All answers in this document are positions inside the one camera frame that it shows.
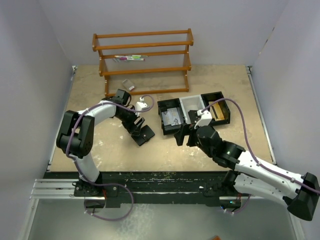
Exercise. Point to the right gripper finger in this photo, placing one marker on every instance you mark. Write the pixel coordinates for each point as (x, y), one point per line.
(181, 133)
(192, 139)

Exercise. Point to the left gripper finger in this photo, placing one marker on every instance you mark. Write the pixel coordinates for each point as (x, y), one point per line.
(133, 130)
(138, 125)

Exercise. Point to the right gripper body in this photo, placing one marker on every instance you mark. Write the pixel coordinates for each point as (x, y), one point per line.
(211, 151)

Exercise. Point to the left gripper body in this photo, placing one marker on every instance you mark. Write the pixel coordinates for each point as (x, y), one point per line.
(128, 118)

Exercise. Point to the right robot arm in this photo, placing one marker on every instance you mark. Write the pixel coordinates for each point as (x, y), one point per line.
(251, 175)

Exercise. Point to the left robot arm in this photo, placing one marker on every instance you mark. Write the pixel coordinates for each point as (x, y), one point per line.
(76, 134)

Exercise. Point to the silver cards in bin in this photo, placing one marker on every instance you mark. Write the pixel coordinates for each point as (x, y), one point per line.
(171, 117)

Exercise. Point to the black left bin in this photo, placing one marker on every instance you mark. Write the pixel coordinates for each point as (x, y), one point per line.
(163, 105)

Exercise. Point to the black bin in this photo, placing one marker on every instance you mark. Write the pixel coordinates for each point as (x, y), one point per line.
(209, 98)
(163, 105)

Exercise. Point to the wooden block in bin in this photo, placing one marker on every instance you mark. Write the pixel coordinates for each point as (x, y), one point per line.
(217, 112)

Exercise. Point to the small grey box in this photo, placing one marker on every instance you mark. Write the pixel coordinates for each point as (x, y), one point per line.
(128, 85)

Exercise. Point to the white middle bin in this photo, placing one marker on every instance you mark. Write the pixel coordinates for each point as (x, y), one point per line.
(194, 102)

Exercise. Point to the black right bin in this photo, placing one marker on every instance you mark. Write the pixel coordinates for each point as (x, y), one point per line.
(209, 98)

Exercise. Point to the coloured pens on rack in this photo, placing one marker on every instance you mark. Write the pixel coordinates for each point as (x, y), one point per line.
(129, 58)

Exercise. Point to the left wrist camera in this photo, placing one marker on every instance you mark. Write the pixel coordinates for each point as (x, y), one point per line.
(141, 105)

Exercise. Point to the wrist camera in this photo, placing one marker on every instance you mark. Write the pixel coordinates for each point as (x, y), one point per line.
(203, 118)
(141, 105)

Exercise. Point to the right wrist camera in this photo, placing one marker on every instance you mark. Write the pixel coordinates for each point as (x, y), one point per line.
(203, 118)

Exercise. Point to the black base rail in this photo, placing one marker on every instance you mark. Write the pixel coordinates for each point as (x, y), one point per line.
(145, 187)

